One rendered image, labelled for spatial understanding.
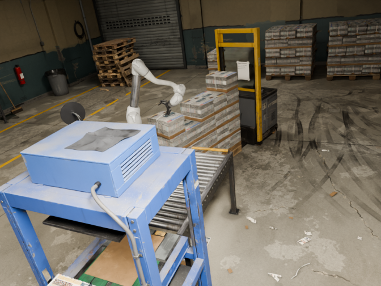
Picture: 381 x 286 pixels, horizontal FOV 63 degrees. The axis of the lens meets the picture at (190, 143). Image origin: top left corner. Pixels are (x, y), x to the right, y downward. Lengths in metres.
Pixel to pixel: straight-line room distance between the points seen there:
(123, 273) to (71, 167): 0.91
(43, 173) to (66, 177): 0.16
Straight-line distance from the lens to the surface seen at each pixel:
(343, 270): 3.34
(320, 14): 10.15
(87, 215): 1.63
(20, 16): 10.81
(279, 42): 8.69
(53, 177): 1.84
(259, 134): 5.16
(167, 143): 3.94
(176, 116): 3.89
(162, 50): 11.63
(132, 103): 3.73
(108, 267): 2.36
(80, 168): 1.65
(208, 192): 2.83
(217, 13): 10.69
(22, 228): 2.16
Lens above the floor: 2.41
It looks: 26 degrees down
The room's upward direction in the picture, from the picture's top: 8 degrees counter-clockwise
